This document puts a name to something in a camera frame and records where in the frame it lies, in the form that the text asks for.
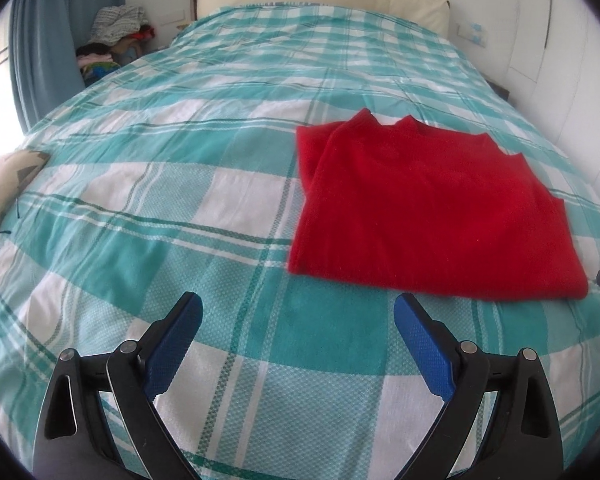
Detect teal plaid bed sheet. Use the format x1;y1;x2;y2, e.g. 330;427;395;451
0;4;600;479

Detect white wall socket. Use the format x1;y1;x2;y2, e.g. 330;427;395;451
456;22;488;48

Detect white wardrobe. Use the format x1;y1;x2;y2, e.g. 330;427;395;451
507;0;600;194

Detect blue curtain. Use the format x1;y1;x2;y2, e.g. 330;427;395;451
8;0;125;131

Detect red knitted sweater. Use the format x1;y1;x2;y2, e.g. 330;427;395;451
288;110;588;301

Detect pile of clothes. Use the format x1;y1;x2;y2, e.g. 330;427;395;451
76;6;155;87

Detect dark nightstand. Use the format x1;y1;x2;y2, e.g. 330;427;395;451
482;75;510;102

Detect patterned beige pillow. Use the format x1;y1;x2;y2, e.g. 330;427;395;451
0;150;50;225

